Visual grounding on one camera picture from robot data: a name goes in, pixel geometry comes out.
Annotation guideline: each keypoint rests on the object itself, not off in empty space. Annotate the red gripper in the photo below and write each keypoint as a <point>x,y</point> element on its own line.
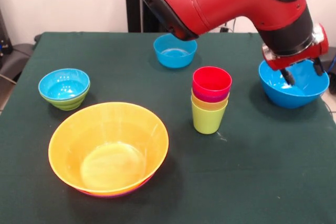
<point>296,60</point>

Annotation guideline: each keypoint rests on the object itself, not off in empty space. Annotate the large blue bowl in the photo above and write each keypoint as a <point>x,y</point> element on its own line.
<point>288,98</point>

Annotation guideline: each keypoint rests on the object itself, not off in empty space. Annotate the red cup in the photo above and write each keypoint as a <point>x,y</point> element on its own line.
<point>212,82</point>

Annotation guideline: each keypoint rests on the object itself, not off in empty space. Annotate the purple cup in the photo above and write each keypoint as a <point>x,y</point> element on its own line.
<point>210,98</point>

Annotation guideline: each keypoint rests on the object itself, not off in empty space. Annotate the yellow cup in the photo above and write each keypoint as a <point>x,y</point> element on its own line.
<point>207,106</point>

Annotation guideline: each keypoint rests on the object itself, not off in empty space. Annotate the lime green cup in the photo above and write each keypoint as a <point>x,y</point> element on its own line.
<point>207,121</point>

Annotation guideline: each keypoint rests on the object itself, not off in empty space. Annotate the large orange bowl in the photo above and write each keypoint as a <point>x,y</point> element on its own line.
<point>110,134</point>

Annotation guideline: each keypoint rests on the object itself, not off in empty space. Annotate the small light blue ribbed bowl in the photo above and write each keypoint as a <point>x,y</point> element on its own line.
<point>63,87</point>

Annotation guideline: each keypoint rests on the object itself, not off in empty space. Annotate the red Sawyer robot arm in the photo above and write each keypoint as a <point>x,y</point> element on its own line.
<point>223,1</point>

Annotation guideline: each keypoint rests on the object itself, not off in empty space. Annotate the medium blue bowl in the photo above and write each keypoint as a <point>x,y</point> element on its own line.
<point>175,56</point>

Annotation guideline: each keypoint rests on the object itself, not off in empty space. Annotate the dark green table cloth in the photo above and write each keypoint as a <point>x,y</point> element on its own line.
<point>210,169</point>

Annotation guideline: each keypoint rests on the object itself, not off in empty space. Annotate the wide purple bowl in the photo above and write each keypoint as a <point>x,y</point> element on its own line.
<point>115,195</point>

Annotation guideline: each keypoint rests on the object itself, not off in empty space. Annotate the small green ribbed bowl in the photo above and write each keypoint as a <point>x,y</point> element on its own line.
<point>68,104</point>

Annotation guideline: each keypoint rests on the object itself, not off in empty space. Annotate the black pedestal foot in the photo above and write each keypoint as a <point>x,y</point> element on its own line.
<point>330,62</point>
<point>14,56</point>

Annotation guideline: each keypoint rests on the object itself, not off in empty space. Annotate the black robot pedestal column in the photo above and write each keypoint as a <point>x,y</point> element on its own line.
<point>134,11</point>

